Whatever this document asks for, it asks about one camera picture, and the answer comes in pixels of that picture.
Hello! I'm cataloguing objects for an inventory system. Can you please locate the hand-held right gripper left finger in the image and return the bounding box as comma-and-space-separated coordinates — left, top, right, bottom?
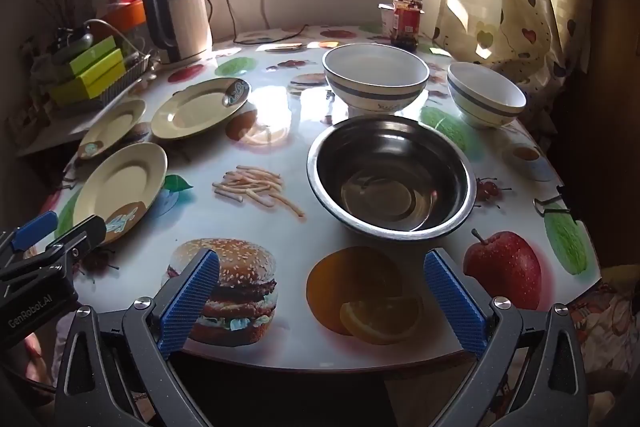
54, 248, 221, 427

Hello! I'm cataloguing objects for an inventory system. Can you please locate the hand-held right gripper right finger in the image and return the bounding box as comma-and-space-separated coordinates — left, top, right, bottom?
422, 248, 588, 427

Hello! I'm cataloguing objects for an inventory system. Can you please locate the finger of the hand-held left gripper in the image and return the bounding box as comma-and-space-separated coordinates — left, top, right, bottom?
30, 214, 107, 269
0, 210, 58, 265

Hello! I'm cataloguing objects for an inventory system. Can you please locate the stack of cream plates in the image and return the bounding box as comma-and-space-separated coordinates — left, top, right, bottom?
73, 142, 168, 246

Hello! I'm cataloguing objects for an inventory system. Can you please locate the yellow-green printed plate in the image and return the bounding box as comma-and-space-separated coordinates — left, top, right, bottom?
151, 77, 251, 140
77, 98, 147, 160

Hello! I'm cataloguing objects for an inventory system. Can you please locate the stainless steel bowl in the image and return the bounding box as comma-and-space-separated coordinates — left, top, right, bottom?
306, 115, 477, 242

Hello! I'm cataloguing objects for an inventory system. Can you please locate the small white blue-striped bowl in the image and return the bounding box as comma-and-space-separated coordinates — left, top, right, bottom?
446, 62, 527, 130

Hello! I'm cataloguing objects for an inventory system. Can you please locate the large white blue-striped bowl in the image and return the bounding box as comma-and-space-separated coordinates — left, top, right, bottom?
322, 43, 431, 118

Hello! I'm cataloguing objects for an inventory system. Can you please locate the white side shelf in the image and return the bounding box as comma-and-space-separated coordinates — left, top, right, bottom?
15, 107, 101, 158

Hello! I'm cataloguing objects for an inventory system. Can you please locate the food printed tablecloth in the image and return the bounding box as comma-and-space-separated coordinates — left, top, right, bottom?
47, 24, 603, 370

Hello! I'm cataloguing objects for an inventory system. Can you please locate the bright green box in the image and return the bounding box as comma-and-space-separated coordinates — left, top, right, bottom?
50, 48, 126, 106

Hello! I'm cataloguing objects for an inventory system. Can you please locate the floral patterned cloth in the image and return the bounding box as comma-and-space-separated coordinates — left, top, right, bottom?
570, 267, 640, 408

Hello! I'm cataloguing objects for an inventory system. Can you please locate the zigzag patterned tray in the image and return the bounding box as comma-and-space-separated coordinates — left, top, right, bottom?
47, 52, 151, 110

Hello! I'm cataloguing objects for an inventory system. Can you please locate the white and black electric kettle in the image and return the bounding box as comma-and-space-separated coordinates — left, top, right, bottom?
142, 0, 213, 65

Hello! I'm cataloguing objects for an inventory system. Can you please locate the glass jar with red label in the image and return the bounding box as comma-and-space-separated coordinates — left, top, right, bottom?
390, 0, 424, 52

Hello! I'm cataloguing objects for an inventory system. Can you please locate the white plastic cup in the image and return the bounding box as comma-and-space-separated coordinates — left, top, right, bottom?
378, 3, 397, 36

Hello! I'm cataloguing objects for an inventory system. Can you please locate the dark brown wooden cabinet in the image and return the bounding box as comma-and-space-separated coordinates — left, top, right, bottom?
550, 0, 640, 268

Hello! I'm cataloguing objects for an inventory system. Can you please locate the thin white looped cable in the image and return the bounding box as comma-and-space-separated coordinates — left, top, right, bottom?
82, 19, 138, 58

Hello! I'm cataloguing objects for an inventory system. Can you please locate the black cable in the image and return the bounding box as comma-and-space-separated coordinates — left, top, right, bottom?
217, 0, 308, 45
202, 0, 215, 45

